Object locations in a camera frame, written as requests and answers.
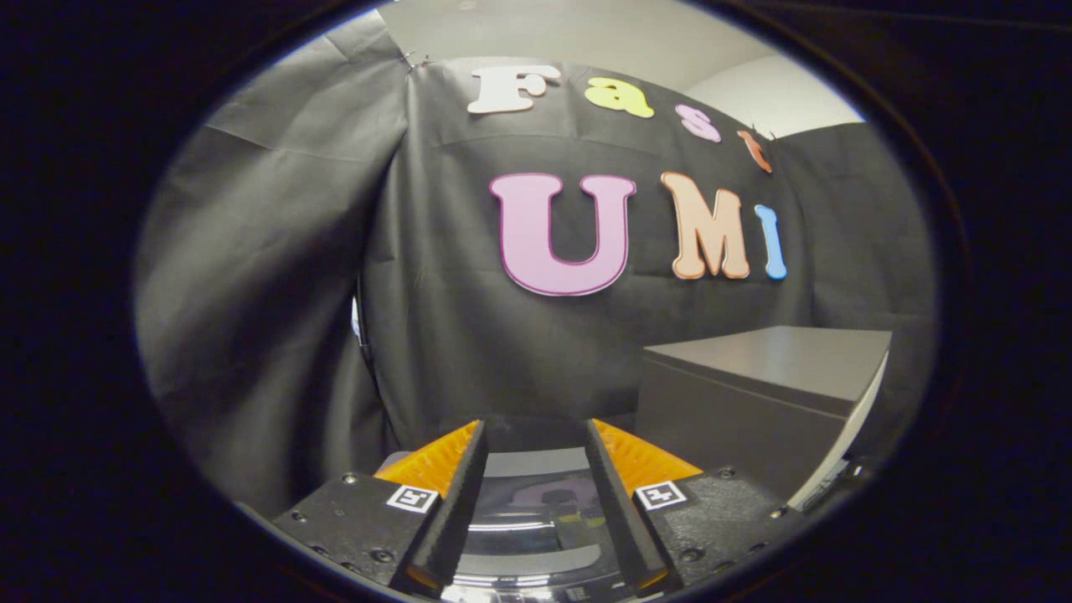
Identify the grey washing machine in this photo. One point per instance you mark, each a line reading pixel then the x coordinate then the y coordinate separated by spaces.
pixel 536 431

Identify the black backdrop cloth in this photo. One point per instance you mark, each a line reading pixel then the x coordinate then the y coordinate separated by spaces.
pixel 293 251

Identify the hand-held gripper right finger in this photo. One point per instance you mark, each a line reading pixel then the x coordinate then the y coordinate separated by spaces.
pixel 615 511

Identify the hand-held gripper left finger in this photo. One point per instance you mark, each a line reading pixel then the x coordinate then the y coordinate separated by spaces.
pixel 456 511

